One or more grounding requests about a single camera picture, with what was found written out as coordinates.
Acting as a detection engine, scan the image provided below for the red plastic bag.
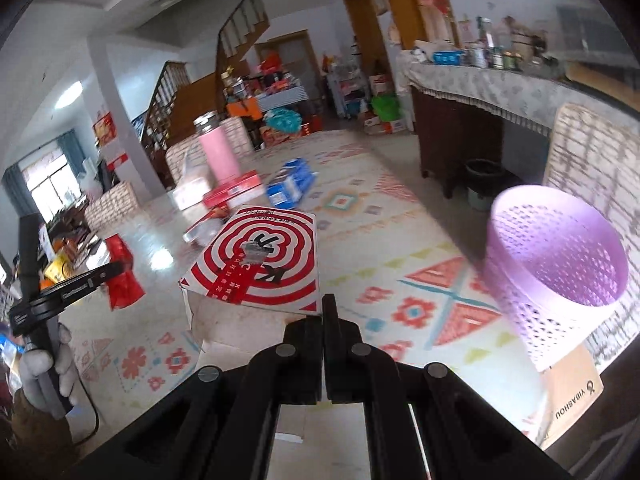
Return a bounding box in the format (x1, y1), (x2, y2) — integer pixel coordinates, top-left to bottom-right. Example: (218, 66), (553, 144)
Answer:
(104, 234), (144, 311)

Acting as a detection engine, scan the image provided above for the red white paper bag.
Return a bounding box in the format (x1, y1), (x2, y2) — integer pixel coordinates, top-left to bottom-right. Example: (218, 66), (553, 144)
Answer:
(179, 206), (320, 353)

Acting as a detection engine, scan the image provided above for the clear plastic bag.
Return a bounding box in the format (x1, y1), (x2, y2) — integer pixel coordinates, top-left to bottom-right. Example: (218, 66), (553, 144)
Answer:
(182, 205), (231, 247)

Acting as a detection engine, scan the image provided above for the purple perforated waste basket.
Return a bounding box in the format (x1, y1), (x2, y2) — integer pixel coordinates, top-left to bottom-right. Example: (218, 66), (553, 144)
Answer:
(484, 185), (629, 372)

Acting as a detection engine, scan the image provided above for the white gloved left hand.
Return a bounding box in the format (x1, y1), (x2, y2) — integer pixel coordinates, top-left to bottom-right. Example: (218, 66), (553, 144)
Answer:
(18, 323), (79, 420)

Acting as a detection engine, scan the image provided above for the patterned chair left edge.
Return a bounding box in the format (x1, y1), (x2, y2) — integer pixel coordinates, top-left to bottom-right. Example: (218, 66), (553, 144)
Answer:
(85, 182), (140, 231)

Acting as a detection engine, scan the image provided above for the cardboard box under basket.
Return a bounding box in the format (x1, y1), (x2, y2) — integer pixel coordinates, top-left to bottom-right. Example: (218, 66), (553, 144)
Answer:
(538, 344), (604, 450)

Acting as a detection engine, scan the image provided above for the white tissue pack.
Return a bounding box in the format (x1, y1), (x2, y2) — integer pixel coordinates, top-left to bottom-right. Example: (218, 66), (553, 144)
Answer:
(171, 152), (214, 211)

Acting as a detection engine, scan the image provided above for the red flat carton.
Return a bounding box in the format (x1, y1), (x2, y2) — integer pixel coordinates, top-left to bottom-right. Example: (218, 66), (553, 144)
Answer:
(203, 170), (265, 209)

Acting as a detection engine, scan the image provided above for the blue box far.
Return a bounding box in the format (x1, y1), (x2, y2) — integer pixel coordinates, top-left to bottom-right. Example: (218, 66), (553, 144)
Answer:
(266, 158), (317, 210)

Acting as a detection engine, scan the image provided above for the pink thermos bottle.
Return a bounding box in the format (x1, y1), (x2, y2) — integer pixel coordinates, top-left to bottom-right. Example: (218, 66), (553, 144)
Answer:
(194, 110), (241, 184)

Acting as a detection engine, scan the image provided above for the black floor bin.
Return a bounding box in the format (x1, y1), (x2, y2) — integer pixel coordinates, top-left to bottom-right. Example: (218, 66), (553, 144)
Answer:
(465, 158), (504, 211)

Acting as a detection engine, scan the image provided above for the wooden staircase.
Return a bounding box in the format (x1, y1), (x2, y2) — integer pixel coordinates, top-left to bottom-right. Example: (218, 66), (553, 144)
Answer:
(139, 0), (270, 162)

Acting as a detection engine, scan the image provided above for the sideboard with lace cloth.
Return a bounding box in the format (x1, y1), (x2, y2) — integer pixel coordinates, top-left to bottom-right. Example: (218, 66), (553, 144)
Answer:
(396, 50), (592, 198)

